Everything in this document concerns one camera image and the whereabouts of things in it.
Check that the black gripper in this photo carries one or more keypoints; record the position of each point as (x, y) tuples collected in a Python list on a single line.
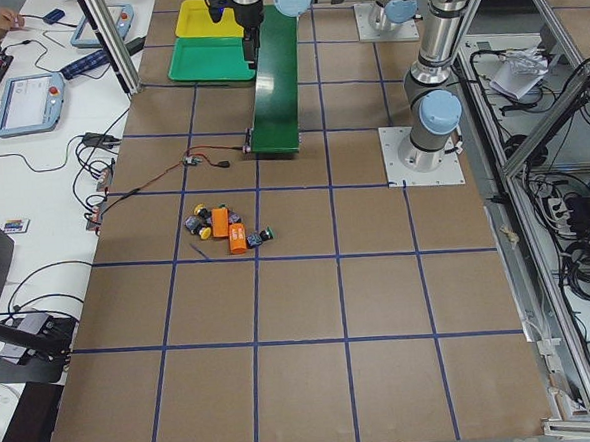
[(248, 14)]

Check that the plain orange cylinder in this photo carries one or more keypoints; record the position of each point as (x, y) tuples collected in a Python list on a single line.
[(220, 222)]

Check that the orange cylinder with 4680 label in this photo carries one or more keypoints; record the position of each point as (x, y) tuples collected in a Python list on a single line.
[(237, 238)]

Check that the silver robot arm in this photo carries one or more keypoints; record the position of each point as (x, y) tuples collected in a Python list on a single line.
[(354, 92)]

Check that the green plastic tray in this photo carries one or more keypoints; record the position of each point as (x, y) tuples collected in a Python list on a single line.
[(207, 59)]

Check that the yellow plastic tray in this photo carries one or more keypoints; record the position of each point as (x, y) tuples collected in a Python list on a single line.
[(194, 21)]

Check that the green conveyor belt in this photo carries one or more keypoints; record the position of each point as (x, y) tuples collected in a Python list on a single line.
[(275, 124)]

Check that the black power adapter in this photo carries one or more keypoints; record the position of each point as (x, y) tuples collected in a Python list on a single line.
[(135, 45)]

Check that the small motor controller board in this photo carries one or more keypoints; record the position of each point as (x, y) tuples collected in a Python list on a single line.
[(192, 161)]

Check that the blue plaid folded umbrella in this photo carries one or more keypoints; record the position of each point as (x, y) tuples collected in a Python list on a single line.
[(84, 64)]

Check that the near blue teach pendant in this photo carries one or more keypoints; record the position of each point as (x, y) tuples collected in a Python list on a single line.
[(31, 104)]

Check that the crumpled white paper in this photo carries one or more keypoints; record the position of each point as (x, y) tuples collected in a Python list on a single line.
[(520, 72)]

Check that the small colour card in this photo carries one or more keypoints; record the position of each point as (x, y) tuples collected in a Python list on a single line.
[(16, 226)]

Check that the white power strip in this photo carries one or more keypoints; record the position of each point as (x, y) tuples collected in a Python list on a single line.
[(558, 213)]

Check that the aluminium frame post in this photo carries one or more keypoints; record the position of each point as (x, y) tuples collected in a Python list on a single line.
[(99, 18)]

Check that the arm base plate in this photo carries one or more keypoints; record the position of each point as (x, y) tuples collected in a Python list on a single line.
[(388, 21), (407, 166)]

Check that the black camera stand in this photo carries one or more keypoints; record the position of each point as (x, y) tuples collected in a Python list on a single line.
[(36, 343)]

